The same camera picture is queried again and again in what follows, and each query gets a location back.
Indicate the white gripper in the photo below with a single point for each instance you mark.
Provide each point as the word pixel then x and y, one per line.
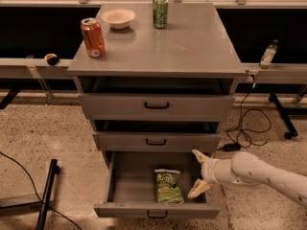
pixel 209 171

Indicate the green jalapeno chip bag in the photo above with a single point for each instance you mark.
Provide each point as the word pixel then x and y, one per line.
pixel 167 189

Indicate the grey bottom drawer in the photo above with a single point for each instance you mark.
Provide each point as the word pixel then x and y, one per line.
pixel 131 187

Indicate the grey drawer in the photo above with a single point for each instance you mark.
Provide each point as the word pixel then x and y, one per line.
pixel 156 141
pixel 156 107
pixel 131 187

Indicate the grey middle drawer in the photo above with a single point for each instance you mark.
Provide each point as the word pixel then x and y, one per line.
pixel 156 141

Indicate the grey drawer cabinet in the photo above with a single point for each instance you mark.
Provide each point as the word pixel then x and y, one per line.
pixel 193 55

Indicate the grey top drawer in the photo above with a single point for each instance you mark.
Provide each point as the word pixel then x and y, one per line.
pixel 156 107

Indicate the black wheeled table leg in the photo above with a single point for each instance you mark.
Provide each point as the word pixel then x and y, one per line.
pixel 291 132

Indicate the clear bottle green label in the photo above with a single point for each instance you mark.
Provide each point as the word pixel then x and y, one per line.
pixel 268 55

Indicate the black metal floor stand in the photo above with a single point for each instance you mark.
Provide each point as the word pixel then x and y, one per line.
pixel 40 200

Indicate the green soda can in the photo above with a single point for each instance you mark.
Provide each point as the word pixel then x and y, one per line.
pixel 160 13

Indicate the white paper bowl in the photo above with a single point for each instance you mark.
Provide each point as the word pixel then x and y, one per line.
pixel 118 19

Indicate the orange soda can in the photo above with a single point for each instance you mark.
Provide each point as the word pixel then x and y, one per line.
pixel 93 37

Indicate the small black round object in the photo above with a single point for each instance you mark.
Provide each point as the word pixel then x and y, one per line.
pixel 52 59

